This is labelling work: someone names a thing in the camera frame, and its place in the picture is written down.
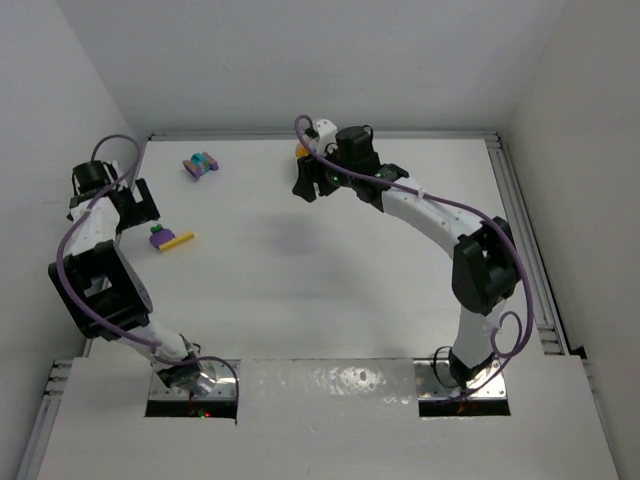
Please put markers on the orange patterned lego piece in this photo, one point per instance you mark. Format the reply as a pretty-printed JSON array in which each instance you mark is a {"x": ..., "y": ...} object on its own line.
[{"x": 301, "y": 151}]

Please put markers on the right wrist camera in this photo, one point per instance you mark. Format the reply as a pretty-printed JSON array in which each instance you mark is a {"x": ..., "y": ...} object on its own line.
[{"x": 320, "y": 135}]

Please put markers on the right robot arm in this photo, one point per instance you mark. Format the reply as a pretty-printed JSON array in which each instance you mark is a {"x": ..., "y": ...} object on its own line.
[{"x": 484, "y": 268}]

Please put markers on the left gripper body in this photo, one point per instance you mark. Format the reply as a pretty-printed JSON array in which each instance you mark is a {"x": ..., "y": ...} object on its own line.
[{"x": 138, "y": 203}]

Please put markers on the purple yellow green lego cluster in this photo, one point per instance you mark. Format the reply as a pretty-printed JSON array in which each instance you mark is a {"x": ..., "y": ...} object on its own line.
[{"x": 160, "y": 236}]

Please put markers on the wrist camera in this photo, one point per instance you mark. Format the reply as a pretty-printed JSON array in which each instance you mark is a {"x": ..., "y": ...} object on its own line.
[
  {"x": 112, "y": 169},
  {"x": 320, "y": 135}
]

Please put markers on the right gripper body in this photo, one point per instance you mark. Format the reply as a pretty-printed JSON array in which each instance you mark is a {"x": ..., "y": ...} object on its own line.
[{"x": 310, "y": 176}]

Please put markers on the teal purple butterfly lego cluster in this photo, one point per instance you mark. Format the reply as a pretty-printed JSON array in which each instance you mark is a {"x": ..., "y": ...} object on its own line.
[{"x": 199, "y": 164}]

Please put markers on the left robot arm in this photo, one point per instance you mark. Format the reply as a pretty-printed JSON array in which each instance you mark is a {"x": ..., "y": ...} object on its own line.
[{"x": 103, "y": 294}]

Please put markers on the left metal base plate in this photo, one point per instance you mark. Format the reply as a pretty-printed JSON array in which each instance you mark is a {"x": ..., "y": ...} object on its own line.
[{"x": 207, "y": 380}]

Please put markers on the long yellow lego plate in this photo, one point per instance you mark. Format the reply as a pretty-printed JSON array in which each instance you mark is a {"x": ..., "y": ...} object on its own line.
[{"x": 176, "y": 241}]

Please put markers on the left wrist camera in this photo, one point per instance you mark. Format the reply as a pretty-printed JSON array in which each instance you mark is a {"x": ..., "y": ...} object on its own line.
[{"x": 112, "y": 169}]

